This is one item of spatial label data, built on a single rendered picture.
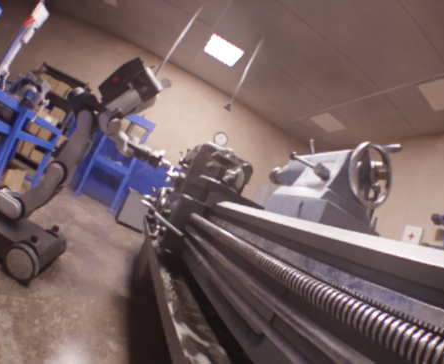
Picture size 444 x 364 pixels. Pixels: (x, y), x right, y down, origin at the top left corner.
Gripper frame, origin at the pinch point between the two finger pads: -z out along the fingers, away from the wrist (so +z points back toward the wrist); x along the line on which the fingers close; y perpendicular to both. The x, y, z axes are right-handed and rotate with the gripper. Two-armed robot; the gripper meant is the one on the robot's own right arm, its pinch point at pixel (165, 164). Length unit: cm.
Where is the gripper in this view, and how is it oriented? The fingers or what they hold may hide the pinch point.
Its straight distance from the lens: 152.4
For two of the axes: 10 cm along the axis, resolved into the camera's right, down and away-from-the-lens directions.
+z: -8.5, -4.4, -2.9
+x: -5.2, 6.1, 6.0
